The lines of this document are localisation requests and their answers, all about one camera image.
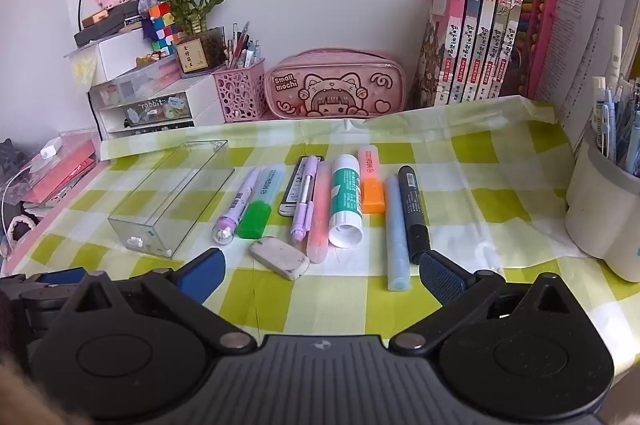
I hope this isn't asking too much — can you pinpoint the stack of printed papers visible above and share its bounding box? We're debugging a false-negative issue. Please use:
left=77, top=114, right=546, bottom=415
left=537, top=0, right=640, bottom=156

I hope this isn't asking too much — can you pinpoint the white charger with cable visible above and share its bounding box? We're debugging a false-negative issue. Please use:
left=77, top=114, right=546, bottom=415
left=0, top=144, right=63, bottom=256

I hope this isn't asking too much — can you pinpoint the grey eraser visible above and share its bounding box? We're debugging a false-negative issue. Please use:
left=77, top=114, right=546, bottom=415
left=249, top=237, right=311, bottom=281

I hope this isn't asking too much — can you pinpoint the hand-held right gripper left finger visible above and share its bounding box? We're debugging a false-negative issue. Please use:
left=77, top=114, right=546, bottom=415
left=75, top=247, right=257, bottom=353

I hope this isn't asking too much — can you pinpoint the pink abacus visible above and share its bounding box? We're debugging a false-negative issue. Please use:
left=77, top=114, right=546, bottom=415
left=515, top=0, right=560, bottom=100

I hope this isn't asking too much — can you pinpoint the colourful puzzle cube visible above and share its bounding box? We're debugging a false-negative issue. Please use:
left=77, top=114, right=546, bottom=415
left=141, top=2, right=183, bottom=56

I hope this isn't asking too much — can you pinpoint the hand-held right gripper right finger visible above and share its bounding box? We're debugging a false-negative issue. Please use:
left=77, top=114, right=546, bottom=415
left=390, top=251, right=571, bottom=353

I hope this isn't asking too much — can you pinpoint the lucky bamboo in glass pot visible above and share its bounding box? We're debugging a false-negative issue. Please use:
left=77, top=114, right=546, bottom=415
left=160, top=0, right=228, bottom=78

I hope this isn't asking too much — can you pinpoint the white braided ring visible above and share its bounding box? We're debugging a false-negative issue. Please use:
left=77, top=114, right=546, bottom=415
left=6, top=214, right=40, bottom=242

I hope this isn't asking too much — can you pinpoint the blue highlighter pen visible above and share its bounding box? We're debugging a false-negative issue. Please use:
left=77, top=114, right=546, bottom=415
left=382, top=175, right=412, bottom=292

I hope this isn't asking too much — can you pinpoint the pink illustrated book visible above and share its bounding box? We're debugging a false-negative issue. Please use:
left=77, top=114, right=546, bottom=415
left=472, top=0, right=500, bottom=102
left=410, top=0, right=468, bottom=108
left=486, top=0, right=516, bottom=99
left=499, top=0, right=525, bottom=97
left=460, top=0, right=485, bottom=104

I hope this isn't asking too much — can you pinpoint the black pencil lead case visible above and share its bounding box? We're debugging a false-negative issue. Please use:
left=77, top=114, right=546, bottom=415
left=277, top=155, right=317, bottom=217

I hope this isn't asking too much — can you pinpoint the white drawer organizer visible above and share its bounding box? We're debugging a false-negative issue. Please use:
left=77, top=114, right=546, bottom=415
left=89, top=38, right=226, bottom=141

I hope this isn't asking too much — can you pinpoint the black marker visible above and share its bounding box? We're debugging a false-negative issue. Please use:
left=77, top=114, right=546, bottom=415
left=397, top=165, right=432, bottom=265

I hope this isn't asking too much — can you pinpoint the black flat box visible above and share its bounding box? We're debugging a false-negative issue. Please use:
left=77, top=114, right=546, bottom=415
left=74, top=0, right=141, bottom=48

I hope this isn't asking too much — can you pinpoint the pink cartoon pencil case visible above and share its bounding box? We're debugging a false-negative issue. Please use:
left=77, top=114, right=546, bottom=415
left=263, top=48, right=407, bottom=121

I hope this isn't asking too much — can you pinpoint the orange highlighter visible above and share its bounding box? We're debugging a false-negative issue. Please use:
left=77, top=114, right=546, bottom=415
left=357, top=146, right=387, bottom=214

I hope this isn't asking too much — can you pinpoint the green and white glue stick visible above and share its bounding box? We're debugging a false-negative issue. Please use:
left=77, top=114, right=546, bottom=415
left=327, top=154, right=364, bottom=249

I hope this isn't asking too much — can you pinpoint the pink highlighter pen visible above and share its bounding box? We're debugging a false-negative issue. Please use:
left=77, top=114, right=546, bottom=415
left=306, top=160, right=335, bottom=265

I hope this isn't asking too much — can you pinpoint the green checked tablecloth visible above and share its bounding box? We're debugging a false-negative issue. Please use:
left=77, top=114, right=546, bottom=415
left=20, top=98, right=640, bottom=356

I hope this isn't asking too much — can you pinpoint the clear plastic storage box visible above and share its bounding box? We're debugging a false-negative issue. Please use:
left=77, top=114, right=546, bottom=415
left=91, top=56, right=183, bottom=105

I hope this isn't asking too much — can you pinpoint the white pen cup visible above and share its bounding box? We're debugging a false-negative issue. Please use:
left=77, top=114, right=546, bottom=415
left=565, top=125, right=640, bottom=283

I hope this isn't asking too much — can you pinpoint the green highlighter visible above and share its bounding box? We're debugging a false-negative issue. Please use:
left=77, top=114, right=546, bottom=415
left=236, top=162, right=287, bottom=240

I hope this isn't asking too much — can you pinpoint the white cardboard box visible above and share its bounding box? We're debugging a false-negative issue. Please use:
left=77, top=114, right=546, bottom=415
left=97, top=28, right=151, bottom=71

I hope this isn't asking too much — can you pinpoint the pink mesh pen holder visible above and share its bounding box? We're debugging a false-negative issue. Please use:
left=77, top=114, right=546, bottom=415
left=212, top=58, right=267, bottom=124

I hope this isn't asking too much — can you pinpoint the purple and white pen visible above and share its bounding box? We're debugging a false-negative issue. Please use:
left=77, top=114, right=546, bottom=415
left=212, top=165, right=262, bottom=247

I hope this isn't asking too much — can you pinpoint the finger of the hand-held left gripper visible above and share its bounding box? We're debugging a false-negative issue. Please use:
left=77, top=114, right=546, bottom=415
left=20, top=267, right=107, bottom=298

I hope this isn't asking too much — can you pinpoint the bunch of blue pens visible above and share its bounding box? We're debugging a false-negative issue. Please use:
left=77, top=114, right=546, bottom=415
left=591, top=25, right=640, bottom=178

